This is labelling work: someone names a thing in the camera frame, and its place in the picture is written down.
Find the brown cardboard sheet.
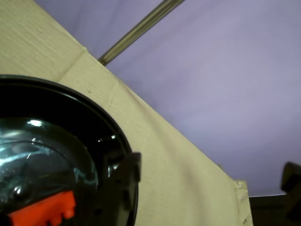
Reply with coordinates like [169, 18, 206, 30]
[0, 0, 255, 226]

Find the red lego block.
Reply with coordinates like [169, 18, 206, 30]
[7, 189, 77, 226]

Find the black round plastic bowl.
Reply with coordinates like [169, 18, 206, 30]
[0, 74, 140, 226]

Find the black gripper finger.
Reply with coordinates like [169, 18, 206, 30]
[103, 152, 142, 226]
[280, 161, 301, 222]

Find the metallic pole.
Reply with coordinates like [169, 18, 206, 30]
[97, 0, 185, 65]

